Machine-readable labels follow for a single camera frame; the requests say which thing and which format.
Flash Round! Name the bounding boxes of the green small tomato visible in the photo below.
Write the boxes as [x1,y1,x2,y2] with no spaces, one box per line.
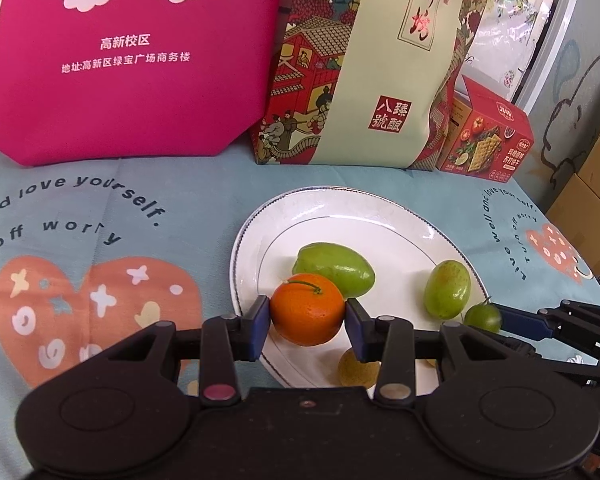
[463,299,502,334]

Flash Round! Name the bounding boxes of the large green oval fruit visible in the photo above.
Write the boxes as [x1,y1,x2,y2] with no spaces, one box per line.
[292,242,376,299]

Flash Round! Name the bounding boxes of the green round fruit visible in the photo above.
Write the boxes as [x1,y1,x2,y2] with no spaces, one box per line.
[424,260,471,320]

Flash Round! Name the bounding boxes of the orange with stem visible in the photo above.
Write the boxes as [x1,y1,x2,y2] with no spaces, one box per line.
[270,273,346,347]

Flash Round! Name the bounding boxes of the white ceramic plate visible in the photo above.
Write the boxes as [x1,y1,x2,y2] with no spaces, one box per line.
[228,185,492,390]

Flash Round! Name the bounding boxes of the cardboard boxes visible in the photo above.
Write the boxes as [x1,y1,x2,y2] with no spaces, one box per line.
[547,134,600,276]

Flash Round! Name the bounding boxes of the light blue printed tablecloth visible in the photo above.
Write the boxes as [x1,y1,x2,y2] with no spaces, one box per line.
[0,142,600,480]

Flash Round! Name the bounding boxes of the red cracker box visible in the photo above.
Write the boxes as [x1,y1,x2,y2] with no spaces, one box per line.
[437,77,534,183]

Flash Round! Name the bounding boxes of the red patterned gift bag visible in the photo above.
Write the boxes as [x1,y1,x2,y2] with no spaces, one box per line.
[251,0,488,170]

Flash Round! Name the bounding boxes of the magenta tote bag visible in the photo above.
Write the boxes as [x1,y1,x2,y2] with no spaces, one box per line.
[0,0,279,166]

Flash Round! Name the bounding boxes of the white floral plastic bag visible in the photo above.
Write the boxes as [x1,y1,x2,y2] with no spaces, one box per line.
[462,0,556,102]

